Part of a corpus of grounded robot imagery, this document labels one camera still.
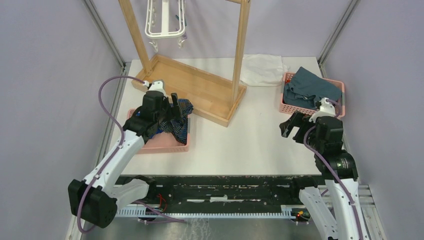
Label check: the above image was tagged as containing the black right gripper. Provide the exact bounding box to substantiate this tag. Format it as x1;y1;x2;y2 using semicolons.
279;109;324;152

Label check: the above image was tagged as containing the navy striped boxer underwear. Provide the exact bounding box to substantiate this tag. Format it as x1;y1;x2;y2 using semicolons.
156;98;194;145

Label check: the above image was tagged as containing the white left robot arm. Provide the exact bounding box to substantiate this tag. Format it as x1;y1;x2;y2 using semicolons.
67;90;182;229

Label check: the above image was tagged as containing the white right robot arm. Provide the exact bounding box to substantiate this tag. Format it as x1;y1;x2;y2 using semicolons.
279;111;370;240

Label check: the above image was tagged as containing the wooden hanger rack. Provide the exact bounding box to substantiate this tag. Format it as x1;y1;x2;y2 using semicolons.
119;0;251;127

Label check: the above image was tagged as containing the teal grey underwear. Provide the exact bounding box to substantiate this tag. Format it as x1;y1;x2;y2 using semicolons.
283;67;342;110

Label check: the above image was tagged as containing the white plastic clip hanger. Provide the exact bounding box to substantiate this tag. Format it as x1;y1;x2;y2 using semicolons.
144;0;187;53

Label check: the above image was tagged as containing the pink basket right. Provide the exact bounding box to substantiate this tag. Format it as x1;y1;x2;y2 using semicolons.
279;72;346;119

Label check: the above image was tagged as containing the pink basket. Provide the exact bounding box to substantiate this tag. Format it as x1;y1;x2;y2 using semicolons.
136;115;191;155
279;72;346;119

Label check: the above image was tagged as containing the pink basket left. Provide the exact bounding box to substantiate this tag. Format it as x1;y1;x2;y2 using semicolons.
136;115;191;155

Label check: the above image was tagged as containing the white folded cloth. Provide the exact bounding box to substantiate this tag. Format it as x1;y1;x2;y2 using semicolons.
240;54;290;87

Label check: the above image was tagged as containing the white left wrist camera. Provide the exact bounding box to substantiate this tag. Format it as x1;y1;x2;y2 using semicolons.
142;79;167;96

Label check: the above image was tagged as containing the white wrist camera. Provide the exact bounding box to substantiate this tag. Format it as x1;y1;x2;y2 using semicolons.
142;79;167;96
313;97;336;118

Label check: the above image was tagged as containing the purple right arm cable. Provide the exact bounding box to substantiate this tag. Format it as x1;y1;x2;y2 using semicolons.
303;98;365;240

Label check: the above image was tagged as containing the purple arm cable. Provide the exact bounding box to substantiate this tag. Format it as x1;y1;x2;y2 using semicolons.
76;75;186;234
303;98;365;240

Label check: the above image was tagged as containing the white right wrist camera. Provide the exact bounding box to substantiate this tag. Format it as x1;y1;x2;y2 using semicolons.
313;97;336;118

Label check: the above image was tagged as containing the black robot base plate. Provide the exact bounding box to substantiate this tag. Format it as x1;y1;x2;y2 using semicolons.
115;175;324;215

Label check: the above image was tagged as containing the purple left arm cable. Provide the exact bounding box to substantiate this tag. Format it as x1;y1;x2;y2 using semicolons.
76;75;186;234

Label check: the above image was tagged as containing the white slotted cable duct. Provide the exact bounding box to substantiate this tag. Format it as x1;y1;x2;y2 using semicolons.
115;204;297;220

